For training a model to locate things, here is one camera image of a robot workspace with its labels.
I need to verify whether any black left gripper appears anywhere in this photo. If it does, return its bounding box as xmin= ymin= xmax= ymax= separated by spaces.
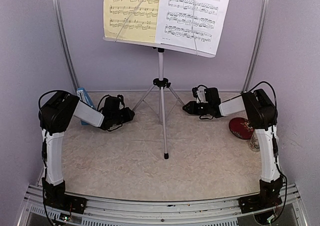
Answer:
xmin=112 ymin=106 xmax=134 ymax=125

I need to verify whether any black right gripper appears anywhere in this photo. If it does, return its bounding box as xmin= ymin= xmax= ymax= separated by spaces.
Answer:
xmin=182 ymin=100 xmax=212 ymax=115

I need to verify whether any white perforated music stand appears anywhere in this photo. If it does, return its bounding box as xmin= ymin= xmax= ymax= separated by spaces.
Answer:
xmin=102 ymin=0 xmax=233 ymax=160

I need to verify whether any blue and white box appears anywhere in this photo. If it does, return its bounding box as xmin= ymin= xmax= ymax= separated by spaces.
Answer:
xmin=76 ymin=87 xmax=96 ymax=110

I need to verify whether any white sheet music page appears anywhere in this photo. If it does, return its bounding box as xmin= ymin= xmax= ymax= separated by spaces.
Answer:
xmin=155 ymin=0 xmax=230 ymax=55

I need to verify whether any yellow sheet music page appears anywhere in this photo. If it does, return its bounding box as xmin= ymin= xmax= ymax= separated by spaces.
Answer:
xmin=103 ymin=0 xmax=159 ymax=43

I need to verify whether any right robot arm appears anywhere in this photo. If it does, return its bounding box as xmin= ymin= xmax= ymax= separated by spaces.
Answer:
xmin=182 ymin=88 xmax=284 ymax=211

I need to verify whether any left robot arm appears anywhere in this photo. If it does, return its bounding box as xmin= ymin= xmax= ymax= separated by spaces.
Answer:
xmin=38 ymin=90 xmax=135 ymax=208

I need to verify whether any red floral saucer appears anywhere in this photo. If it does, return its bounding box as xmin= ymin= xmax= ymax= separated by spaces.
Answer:
xmin=228 ymin=117 xmax=255 ymax=140

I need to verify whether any white patterned mug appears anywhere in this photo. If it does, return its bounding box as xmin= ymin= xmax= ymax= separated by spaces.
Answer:
xmin=248 ymin=133 xmax=260 ymax=152

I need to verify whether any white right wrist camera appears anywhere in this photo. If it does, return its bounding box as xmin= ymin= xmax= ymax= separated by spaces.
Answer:
xmin=191 ymin=85 xmax=207 ymax=103

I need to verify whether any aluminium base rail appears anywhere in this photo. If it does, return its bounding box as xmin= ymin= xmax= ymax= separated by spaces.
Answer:
xmin=17 ymin=183 xmax=308 ymax=226

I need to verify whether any right aluminium frame post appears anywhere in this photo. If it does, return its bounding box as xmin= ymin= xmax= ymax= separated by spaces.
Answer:
xmin=242 ymin=0 xmax=270 ymax=92

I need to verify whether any aluminium frame post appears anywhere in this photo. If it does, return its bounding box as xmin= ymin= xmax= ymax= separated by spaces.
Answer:
xmin=242 ymin=0 xmax=270 ymax=92
xmin=52 ymin=0 xmax=80 ymax=92

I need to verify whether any left aluminium frame post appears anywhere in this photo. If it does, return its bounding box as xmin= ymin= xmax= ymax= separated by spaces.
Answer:
xmin=52 ymin=0 xmax=80 ymax=92

